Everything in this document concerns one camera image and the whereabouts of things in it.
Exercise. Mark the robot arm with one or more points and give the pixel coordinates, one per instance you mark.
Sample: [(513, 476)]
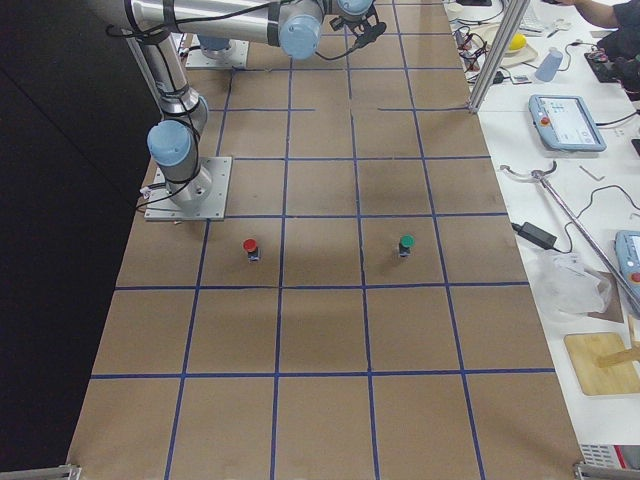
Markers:
[(350, 9), (293, 26)]

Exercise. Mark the black power adapter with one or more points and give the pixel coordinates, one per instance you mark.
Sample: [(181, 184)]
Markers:
[(535, 235)]

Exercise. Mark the clear plastic bag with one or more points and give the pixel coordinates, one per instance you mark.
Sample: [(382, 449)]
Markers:
[(564, 286)]

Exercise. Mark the beige tray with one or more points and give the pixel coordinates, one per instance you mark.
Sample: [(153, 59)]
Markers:
[(486, 34)]

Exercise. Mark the white paper cup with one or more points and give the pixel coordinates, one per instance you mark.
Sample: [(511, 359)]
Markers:
[(453, 9)]

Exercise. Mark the blue teach pendant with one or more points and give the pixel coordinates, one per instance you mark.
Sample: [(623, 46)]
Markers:
[(627, 251), (564, 123)]

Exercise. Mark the yellow lemon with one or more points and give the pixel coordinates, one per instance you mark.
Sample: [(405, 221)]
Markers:
[(518, 43)]

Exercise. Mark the clear plastic cup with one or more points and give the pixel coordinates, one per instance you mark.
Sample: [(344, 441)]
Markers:
[(549, 66)]

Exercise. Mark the wooden cutting board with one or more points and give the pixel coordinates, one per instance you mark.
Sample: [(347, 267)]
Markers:
[(602, 363)]

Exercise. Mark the red push button switch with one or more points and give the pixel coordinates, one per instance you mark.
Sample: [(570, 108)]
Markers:
[(252, 249)]

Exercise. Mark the green push button switch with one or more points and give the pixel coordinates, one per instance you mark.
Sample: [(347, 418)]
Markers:
[(405, 245)]

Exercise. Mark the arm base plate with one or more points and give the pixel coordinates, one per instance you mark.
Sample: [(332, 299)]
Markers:
[(233, 57), (203, 198)]

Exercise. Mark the aluminium frame post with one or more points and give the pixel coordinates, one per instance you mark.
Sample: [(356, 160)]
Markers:
[(513, 15)]

